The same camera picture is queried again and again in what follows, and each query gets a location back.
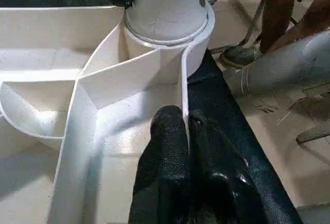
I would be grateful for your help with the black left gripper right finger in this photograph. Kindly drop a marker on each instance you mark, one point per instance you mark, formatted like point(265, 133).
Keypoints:
point(221, 193)

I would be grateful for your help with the black work mat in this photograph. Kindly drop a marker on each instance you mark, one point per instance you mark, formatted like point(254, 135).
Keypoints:
point(232, 131)

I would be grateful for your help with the white plastic table leg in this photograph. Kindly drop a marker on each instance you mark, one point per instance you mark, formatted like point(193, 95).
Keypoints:
point(167, 7)

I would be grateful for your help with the brown wooden furniture leg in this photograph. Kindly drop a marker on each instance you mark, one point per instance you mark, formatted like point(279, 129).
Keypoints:
point(278, 13)

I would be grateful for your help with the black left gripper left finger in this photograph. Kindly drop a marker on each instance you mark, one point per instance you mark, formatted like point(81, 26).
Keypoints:
point(162, 183)

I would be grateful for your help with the white plastic table top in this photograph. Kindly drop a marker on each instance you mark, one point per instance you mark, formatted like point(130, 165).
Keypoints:
point(51, 54)

